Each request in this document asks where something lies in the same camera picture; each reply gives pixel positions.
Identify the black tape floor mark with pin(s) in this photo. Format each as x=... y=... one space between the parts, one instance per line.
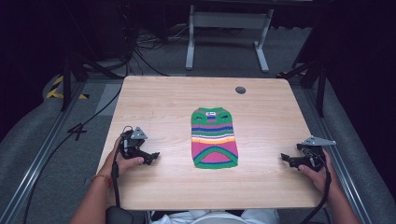
x=77 y=131

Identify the black rounded box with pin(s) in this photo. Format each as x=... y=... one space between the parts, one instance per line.
x=118 y=216

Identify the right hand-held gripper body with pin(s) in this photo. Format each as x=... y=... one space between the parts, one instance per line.
x=314 y=158

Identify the aluminium floor rail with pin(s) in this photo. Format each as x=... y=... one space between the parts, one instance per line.
x=347 y=177
x=40 y=158

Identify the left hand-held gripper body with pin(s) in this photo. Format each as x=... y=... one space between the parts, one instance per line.
x=132 y=146

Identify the person's white clothing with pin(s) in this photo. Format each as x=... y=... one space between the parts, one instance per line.
x=218 y=217

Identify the black metal stand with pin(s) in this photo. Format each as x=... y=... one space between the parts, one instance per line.
x=66 y=84
x=320 y=90

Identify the grey round table grommet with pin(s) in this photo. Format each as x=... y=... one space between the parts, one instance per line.
x=240 y=90

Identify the person's left hand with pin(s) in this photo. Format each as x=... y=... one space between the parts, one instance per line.
x=124 y=166

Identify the white metal table frame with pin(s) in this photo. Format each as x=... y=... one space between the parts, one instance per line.
x=229 y=20

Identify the yellow black hazard tape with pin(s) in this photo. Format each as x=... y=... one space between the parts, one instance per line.
x=54 y=91

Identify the striped knitted pet sweater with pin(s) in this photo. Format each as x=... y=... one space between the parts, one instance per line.
x=214 y=140

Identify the person's right hand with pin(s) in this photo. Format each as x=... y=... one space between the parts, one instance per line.
x=322 y=179

